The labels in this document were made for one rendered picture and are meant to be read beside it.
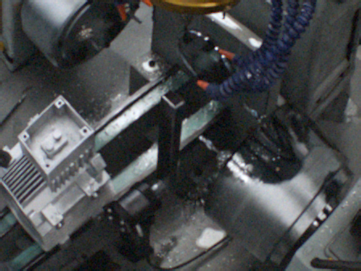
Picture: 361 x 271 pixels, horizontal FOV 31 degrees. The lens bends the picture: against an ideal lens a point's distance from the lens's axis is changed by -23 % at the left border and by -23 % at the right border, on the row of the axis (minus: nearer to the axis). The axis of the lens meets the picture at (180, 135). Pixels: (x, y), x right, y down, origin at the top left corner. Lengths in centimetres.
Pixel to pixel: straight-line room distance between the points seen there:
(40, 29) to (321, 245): 75
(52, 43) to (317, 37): 53
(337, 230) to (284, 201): 13
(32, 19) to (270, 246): 70
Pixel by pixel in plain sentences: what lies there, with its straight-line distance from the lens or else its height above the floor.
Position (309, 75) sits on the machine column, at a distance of 146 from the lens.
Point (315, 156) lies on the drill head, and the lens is 122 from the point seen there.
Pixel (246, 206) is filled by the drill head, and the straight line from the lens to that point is 122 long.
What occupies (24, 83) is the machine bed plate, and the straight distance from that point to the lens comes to 174.
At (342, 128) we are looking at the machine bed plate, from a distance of 172.
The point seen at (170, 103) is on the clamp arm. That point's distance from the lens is 113.
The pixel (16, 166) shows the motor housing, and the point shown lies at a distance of 126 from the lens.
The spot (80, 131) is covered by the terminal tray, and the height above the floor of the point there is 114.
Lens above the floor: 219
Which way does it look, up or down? 58 degrees down
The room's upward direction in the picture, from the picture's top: 6 degrees clockwise
